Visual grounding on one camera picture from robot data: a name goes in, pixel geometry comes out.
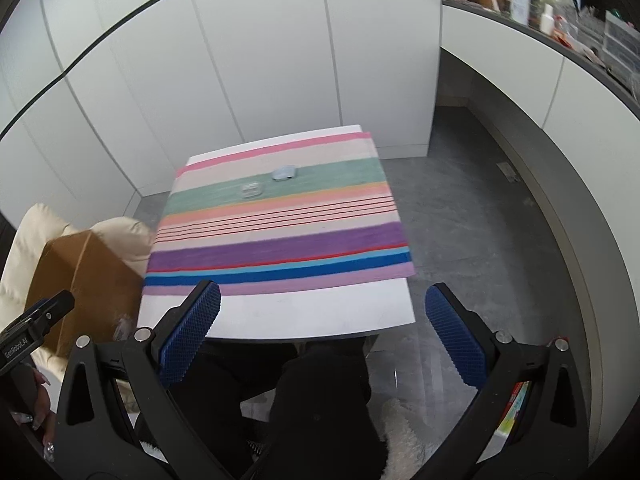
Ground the brown cardboard box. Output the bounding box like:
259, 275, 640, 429
22, 230, 146, 358

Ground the striped colourful cloth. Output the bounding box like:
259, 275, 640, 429
142, 131, 418, 297

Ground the person's left hand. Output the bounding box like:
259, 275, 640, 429
10, 367, 58, 463

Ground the person's left leg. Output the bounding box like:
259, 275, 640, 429
135, 340, 301, 480

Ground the person's right leg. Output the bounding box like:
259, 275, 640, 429
270, 337, 391, 480

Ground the clear plastic organizer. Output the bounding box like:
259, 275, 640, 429
602, 10, 640, 78

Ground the cream padded chair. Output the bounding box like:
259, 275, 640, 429
0, 203, 156, 411

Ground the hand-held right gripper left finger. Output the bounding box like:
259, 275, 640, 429
55, 280, 223, 480

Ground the colourful book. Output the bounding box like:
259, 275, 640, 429
497, 381, 531, 436

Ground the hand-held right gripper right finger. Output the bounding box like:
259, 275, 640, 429
425, 282, 592, 480

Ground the person's leg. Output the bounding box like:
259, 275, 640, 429
270, 337, 391, 480
135, 340, 301, 480

